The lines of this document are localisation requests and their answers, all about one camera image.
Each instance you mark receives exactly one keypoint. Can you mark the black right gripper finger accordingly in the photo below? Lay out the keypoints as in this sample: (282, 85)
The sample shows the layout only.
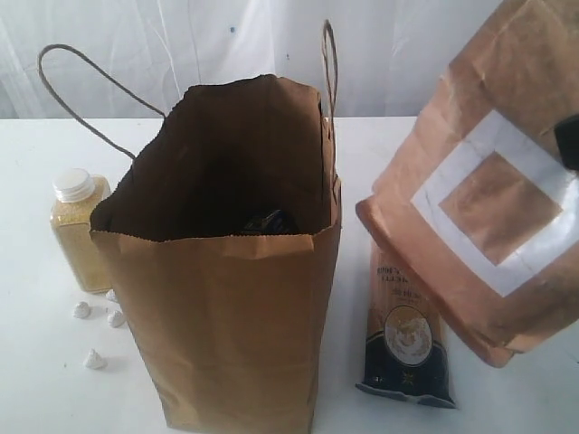
(567, 140)

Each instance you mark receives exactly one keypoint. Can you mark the brown pouch with orange label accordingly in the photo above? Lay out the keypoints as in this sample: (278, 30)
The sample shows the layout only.
(476, 205)

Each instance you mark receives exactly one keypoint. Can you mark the clear can with brown contents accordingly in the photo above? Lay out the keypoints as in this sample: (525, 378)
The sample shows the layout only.
(273, 222)

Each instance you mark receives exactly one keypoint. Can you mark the large brown paper bag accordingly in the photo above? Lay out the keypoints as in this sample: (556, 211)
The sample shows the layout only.
(229, 325)

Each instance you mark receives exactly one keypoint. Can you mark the spaghetti packet with Italian flag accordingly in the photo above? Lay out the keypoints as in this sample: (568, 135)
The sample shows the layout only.
(405, 353)

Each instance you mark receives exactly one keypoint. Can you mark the yellow grain bottle white cap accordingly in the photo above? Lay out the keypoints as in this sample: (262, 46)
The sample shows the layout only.
(77, 193)

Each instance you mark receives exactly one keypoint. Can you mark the white backdrop curtain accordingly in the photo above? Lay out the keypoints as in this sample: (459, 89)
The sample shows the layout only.
(390, 53)

